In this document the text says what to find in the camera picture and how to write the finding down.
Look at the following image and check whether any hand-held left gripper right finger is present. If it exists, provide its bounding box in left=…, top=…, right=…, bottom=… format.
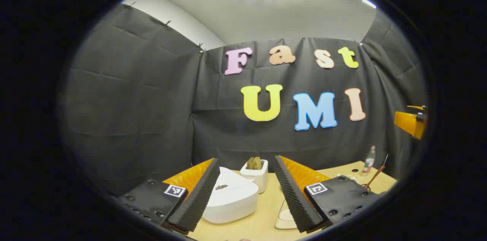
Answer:
left=274, top=155, right=381, bottom=233

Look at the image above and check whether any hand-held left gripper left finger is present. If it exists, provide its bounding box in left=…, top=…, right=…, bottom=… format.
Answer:
left=118, top=158, right=220, bottom=234

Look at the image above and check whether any white rice cooker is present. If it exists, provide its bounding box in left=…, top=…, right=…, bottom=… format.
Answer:
left=202, top=167, right=259, bottom=224

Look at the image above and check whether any brown wooden spoon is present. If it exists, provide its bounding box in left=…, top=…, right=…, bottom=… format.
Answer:
left=364, top=165, right=386, bottom=189

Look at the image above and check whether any white toaster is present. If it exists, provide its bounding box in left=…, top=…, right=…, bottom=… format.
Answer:
left=240, top=159, right=269, bottom=194

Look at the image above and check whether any clear plastic bottle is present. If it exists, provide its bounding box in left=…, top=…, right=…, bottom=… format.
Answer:
left=361, top=146, right=377, bottom=177

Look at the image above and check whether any black backdrop cloth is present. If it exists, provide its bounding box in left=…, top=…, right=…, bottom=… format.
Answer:
left=63, top=2, right=428, bottom=196

